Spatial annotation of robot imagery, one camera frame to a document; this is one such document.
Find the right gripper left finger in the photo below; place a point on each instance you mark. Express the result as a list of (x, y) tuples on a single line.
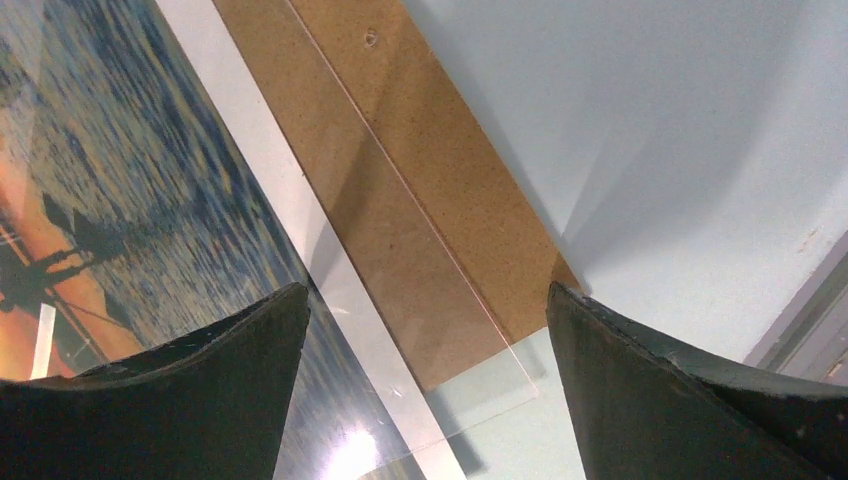
[(211, 404)]

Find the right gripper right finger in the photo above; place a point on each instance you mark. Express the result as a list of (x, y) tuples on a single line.
[(645, 405)]

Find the sunset photo print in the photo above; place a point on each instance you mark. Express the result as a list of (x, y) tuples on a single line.
[(130, 217)]

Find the brown backing board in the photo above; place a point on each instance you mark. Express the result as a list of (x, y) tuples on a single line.
[(430, 166)]

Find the clear acrylic sheet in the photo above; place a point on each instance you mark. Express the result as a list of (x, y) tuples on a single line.
[(211, 268)]

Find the right aluminium corner post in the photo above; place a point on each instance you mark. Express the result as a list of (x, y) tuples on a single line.
[(808, 339)]

